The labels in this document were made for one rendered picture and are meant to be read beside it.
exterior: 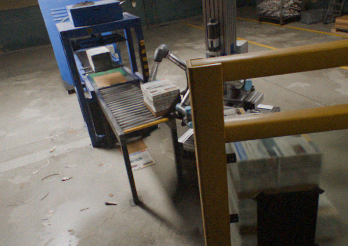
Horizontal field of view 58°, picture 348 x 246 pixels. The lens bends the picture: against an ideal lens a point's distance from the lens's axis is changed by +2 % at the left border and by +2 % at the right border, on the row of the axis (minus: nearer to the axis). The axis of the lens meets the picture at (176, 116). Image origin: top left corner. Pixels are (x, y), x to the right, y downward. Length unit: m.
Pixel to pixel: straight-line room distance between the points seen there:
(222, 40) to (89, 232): 2.23
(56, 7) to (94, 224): 4.07
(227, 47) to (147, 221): 1.86
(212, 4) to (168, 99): 1.01
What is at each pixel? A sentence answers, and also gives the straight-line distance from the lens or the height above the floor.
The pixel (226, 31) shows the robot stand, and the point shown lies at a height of 1.44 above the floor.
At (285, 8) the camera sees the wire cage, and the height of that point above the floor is 0.46.
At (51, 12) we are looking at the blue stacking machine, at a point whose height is 1.55.
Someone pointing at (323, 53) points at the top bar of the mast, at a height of 1.84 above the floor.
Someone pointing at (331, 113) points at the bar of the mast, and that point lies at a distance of 1.02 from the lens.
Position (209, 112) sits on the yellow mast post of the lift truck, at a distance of 0.87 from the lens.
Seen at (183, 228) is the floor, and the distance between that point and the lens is 2.90.
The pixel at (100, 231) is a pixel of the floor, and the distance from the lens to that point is 3.07.
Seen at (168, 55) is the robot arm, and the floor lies 1.21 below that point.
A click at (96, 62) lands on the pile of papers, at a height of 0.94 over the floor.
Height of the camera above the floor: 2.10
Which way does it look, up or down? 27 degrees down
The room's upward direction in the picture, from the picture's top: 7 degrees counter-clockwise
